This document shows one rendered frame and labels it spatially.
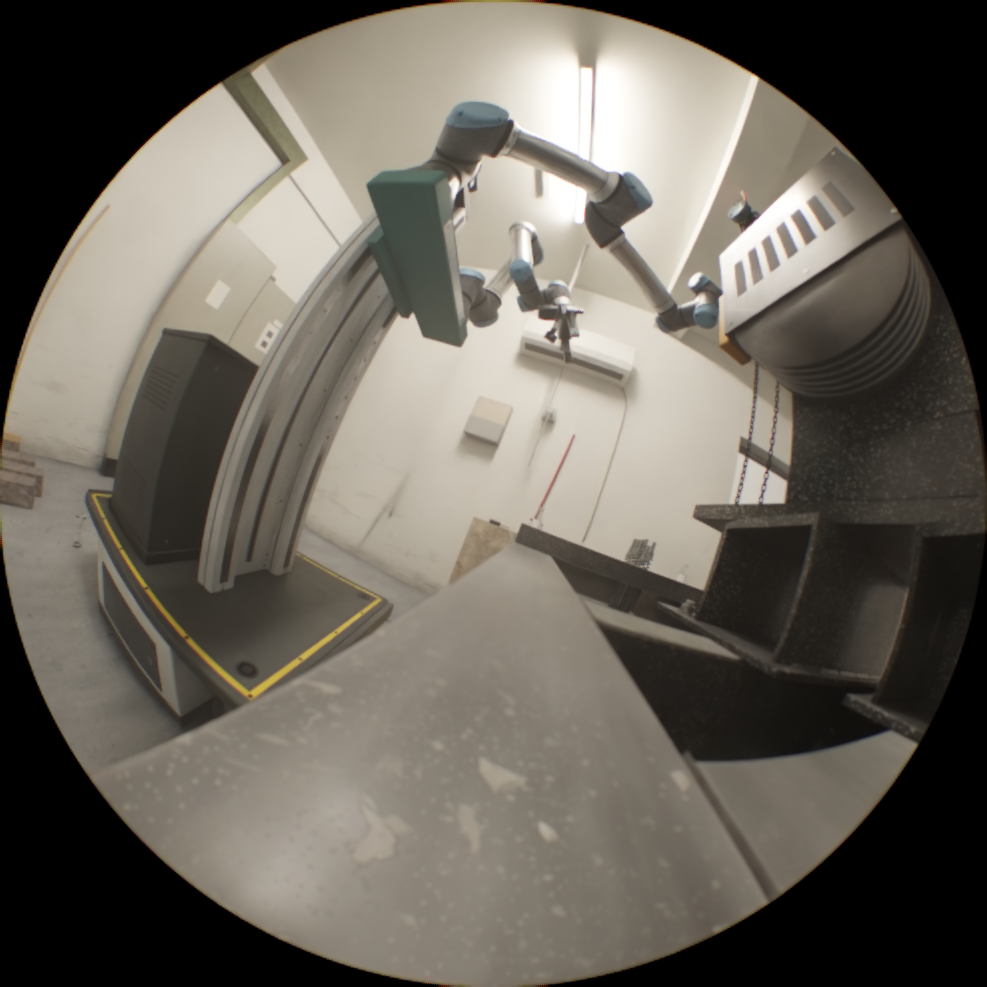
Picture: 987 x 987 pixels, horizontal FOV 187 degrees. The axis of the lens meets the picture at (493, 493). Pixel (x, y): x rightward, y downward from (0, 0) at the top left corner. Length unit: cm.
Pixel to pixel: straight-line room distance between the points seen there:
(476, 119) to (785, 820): 86
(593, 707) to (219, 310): 245
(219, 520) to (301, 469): 30
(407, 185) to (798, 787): 81
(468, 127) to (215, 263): 193
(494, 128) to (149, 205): 222
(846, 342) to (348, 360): 104
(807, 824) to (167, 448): 88
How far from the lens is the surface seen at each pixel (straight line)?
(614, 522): 218
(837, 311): 52
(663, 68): 216
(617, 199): 89
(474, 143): 78
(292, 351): 71
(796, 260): 64
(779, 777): 18
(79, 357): 248
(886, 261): 53
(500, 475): 214
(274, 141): 299
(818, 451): 57
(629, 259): 99
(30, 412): 255
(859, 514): 50
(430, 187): 66
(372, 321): 97
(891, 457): 51
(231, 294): 246
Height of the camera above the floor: 73
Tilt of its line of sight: 4 degrees up
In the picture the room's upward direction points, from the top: 21 degrees clockwise
